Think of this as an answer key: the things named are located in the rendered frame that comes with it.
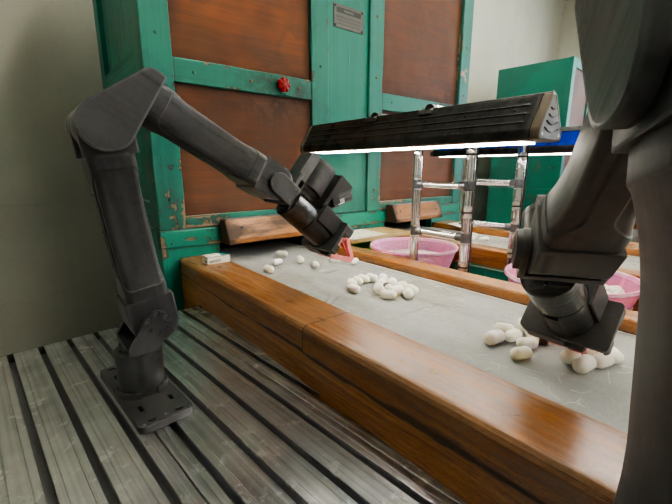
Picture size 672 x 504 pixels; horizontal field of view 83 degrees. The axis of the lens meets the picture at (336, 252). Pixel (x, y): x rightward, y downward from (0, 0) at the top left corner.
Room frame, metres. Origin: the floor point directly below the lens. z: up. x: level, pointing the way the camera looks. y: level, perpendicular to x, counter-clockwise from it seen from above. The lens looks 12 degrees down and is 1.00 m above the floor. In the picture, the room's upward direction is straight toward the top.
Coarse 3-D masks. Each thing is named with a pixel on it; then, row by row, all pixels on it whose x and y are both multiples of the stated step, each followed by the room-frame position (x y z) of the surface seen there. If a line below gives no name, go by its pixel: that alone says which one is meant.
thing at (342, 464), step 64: (192, 320) 0.79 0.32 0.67; (0, 384) 0.54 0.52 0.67; (64, 384) 0.54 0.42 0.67; (192, 384) 0.54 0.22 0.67; (256, 384) 0.56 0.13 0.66; (0, 448) 0.40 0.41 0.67; (64, 448) 0.40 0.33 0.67; (128, 448) 0.40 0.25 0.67; (192, 448) 0.42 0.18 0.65; (256, 448) 0.40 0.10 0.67; (320, 448) 0.40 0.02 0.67; (384, 448) 0.40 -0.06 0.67
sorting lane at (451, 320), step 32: (256, 256) 1.12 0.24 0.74; (288, 256) 1.12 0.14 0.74; (320, 256) 1.12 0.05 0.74; (320, 288) 0.80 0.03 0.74; (448, 288) 0.80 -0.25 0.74; (384, 320) 0.62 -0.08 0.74; (416, 320) 0.62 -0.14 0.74; (448, 320) 0.62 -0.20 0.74; (480, 320) 0.62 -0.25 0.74; (512, 320) 0.62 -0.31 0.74; (448, 352) 0.51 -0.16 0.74; (480, 352) 0.51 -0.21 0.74; (544, 352) 0.51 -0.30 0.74; (544, 384) 0.42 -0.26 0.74; (576, 384) 0.42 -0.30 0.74; (608, 384) 0.42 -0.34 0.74; (608, 416) 0.36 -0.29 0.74
